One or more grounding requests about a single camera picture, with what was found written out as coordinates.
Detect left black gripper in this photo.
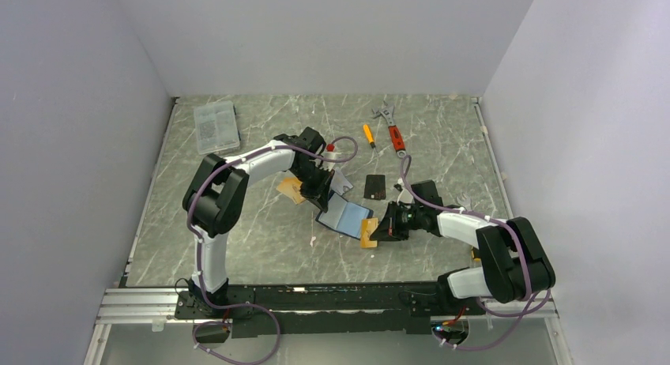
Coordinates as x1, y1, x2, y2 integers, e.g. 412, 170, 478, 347
292, 161, 335, 213

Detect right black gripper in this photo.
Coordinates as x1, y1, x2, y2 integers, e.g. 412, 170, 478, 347
371, 201, 424, 242

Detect gold VIP card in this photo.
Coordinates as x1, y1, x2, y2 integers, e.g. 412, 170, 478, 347
359, 217, 378, 249

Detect blue leather card holder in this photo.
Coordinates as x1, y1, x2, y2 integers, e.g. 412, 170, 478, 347
315, 191, 374, 240

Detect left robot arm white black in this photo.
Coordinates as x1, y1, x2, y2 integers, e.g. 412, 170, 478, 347
183, 127, 333, 318

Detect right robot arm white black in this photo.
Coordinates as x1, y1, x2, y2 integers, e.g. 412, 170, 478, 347
370, 180, 555, 314

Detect silver card stack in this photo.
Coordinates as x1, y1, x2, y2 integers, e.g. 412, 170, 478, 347
330, 167, 354, 196

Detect gold card stack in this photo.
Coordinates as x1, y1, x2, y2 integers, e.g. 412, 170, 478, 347
277, 177, 306, 205

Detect black card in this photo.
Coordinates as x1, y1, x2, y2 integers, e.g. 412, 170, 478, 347
363, 174, 386, 201

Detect clear plastic screw box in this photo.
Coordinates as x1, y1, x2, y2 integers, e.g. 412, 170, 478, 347
194, 100, 241, 155

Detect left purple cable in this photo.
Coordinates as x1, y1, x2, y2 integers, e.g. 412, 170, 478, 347
186, 136, 359, 365

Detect purple cable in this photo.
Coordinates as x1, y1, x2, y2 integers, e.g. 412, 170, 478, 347
400, 154, 553, 352
186, 136, 359, 365

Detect orange handled screwdriver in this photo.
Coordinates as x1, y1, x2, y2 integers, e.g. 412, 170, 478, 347
363, 124, 377, 152

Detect red handled adjustable wrench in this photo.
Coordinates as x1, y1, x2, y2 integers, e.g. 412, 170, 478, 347
371, 103, 407, 159

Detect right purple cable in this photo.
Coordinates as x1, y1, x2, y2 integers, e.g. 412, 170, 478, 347
400, 154, 553, 352

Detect aluminium frame rail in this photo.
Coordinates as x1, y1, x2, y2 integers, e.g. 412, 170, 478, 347
96, 288, 178, 326

